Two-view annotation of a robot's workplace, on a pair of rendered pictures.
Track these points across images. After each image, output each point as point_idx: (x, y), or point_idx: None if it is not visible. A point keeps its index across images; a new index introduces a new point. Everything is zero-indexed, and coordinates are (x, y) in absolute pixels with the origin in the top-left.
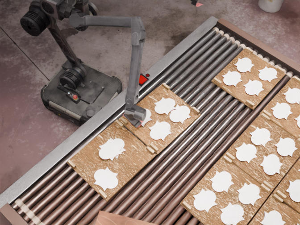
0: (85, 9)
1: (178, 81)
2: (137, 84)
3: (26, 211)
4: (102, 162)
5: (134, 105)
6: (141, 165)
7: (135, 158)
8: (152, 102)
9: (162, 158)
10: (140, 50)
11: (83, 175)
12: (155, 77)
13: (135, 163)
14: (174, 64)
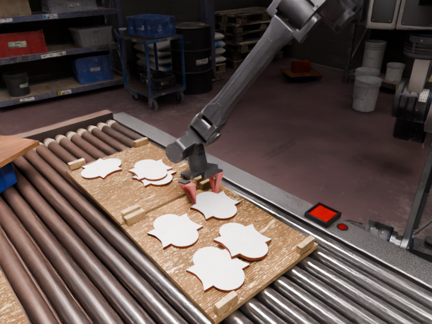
0: (415, 69)
1: (341, 285)
2: (220, 98)
3: (98, 127)
4: (134, 166)
5: (198, 137)
6: (107, 204)
7: (125, 197)
8: (256, 224)
9: (112, 240)
10: (267, 33)
11: (121, 152)
12: (342, 240)
13: (114, 197)
14: (406, 279)
